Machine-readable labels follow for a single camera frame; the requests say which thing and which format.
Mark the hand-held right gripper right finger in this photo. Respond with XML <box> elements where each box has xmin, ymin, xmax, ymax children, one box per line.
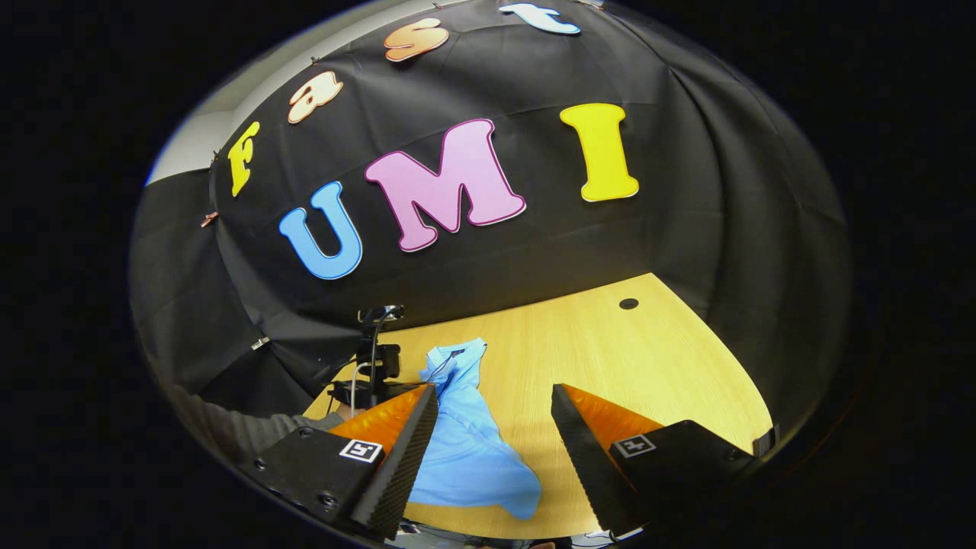
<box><xmin>551</xmin><ymin>384</ymin><xmax>763</xmax><ymax>538</ymax></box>

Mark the black backdrop cloth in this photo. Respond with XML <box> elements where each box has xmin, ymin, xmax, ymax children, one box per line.
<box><xmin>130</xmin><ymin>0</ymin><xmax>853</xmax><ymax>458</ymax></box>

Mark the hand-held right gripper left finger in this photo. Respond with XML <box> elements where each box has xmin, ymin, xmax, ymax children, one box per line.
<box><xmin>240</xmin><ymin>384</ymin><xmax>441</xmax><ymax>542</ymax></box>

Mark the light blue T-shirt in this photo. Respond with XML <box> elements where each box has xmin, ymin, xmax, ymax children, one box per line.
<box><xmin>404</xmin><ymin>338</ymin><xmax>544</xmax><ymax>522</ymax></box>

